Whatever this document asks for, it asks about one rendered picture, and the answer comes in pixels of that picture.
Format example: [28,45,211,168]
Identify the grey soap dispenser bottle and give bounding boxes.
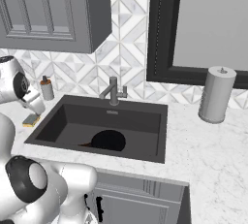
[40,75,55,102]

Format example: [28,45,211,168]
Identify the black framed window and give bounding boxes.
[145,0,248,90]

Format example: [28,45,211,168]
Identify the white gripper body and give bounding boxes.
[20,87,47,116]

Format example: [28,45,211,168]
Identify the grey paper towel roll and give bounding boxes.
[198,65,237,125]

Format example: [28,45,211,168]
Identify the grey base cupboard door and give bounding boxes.
[86,172,192,224]

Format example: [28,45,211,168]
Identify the black cupboard door handle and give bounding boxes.
[95,196,105,222]

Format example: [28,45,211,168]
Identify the dark grey sink basin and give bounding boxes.
[23,94,170,165]

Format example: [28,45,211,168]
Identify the black pan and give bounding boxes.
[77,129,127,152]

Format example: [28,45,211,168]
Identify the grey wall cupboard door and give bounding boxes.
[0,0,113,54]

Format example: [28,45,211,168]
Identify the yellow and grey sponge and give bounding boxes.
[21,113,42,128]

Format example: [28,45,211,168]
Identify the grey metal tap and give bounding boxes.
[98,76,129,107]

